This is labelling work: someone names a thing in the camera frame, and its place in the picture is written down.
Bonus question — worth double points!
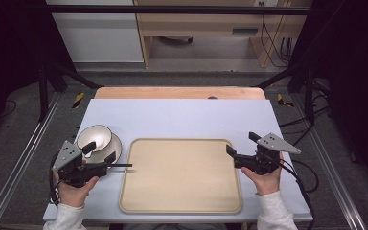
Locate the black metal stand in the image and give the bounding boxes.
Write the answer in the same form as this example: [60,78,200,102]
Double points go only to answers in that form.
[37,59,104,123]
[254,61,316,127]

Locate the black floor cable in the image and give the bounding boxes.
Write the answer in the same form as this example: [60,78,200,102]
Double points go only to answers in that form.
[0,99,17,119]

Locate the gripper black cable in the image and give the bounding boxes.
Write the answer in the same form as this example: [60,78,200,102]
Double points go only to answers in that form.
[48,152,61,206]
[278,158,320,230]

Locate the aluminium floor rail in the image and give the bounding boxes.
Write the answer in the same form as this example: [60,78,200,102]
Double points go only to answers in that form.
[0,91,62,230]
[290,95,368,230]

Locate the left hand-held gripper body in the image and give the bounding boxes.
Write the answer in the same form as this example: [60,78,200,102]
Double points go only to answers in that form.
[52,140,109,189]

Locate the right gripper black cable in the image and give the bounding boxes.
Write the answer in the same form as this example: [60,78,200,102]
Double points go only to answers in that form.
[278,158,320,230]

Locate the black metal crossbar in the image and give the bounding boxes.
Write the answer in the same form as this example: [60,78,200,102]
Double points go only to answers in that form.
[44,4,311,16]

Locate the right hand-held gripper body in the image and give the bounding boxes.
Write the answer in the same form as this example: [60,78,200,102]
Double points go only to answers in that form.
[234,132,302,176]

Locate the white table board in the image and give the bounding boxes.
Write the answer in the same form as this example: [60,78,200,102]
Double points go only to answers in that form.
[42,98,314,223]

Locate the person's left hand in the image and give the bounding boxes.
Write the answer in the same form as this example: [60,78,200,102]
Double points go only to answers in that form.
[53,172,100,208]

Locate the white cabinet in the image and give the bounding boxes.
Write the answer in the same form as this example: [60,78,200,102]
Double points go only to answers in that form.
[45,0,145,63]

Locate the person's right hand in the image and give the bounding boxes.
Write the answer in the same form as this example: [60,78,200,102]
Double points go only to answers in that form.
[240,153,284,196]

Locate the yellow black tape marker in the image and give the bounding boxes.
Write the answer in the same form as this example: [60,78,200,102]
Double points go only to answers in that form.
[276,93,295,108]
[72,92,86,109]

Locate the black hanging cables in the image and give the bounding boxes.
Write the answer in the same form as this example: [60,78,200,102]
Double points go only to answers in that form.
[259,2,293,68]

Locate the black floor cables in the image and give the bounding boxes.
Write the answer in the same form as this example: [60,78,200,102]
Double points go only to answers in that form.
[279,80,334,148]

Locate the wooden desk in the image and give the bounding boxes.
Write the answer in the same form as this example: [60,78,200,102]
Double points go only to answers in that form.
[133,0,312,69]

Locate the beige tray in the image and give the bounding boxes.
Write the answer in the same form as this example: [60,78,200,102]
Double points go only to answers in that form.
[118,137,243,215]

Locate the white bowl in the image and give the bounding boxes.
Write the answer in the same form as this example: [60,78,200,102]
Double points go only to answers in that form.
[76,124,113,153]

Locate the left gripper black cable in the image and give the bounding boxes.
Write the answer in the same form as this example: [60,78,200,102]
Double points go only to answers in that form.
[48,152,61,206]

